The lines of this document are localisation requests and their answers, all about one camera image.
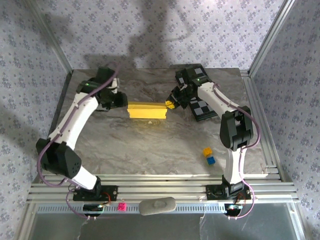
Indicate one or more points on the yellow white paper box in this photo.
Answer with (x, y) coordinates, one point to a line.
(147, 111)

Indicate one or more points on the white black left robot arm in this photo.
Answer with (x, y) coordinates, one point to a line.
(72, 120)

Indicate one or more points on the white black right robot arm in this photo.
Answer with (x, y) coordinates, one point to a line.
(235, 130)

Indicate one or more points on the black white chessboard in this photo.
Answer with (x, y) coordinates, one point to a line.
(203, 110)

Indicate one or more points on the yellow toy brick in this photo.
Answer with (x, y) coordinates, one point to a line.
(207, 152)

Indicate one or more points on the blue toy brick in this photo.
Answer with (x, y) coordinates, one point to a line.
(211, 160)

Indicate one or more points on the aluminium profile mounting rails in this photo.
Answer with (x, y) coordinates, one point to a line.
(162, 186)

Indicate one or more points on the grey oval stone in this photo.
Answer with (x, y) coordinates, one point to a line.
(157, 205)

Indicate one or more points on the pink toy brick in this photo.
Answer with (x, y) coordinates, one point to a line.
(122, 206)

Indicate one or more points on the aluminium side rail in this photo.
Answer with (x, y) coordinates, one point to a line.
(62, 95)
(261, 125)

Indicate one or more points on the aluminium corner post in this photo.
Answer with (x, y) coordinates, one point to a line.
(54, 42)
(270, 37)

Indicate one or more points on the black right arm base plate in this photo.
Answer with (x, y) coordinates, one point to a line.
(212, 192)

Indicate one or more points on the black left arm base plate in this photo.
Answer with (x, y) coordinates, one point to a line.
(110, 192)

